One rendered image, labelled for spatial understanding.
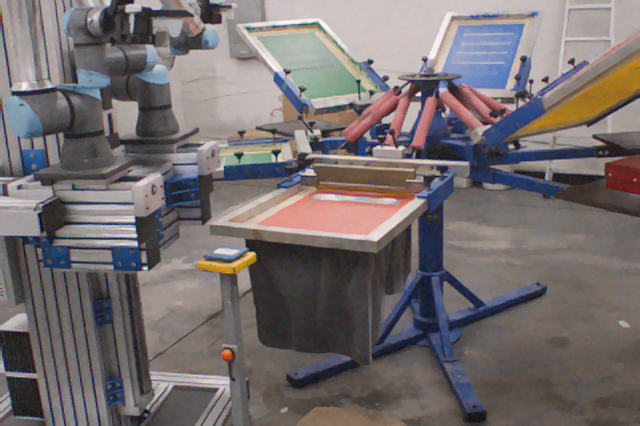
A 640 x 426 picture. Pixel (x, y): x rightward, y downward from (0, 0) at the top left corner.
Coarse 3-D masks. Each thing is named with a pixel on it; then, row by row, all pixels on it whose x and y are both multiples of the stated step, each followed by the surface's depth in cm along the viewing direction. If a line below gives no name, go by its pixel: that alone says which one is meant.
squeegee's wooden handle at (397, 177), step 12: (324, 168) 290; (336, 168) 287; (348, 168) 285; (360, 168) 283; (372, 168) 281; (384, 168) 280; (396, 168) 279; (324, 180) 291; (336, 180) 289; (348, 180) 287; (360, 180) 284; (372, 180) 282; (384, 180) 280; (396, 180) 278
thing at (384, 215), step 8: (408, 200) 275; (392, 208) 266; (400, 208) 265; (376, 216) 257; (384, 216) 256; (368, 224) 248; (376, 224) 248; (336, 232) 242; (344, 232) 241; (352, 232) 241; (360, 232) 241; (368, 232) 240
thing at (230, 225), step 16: (272, 192) 282; (288, 192) 286; (256, 208) 265; (416, 208) 252; (224, 224) 244; (240, 224) 243; (400, 224) 239; (272, 240) 236; (288, 240) 234; (304, 240) 231; (320, 240) 229; (336, 240) 226; (352, 240) 224; (368, 240) 222; (384, 240) 227
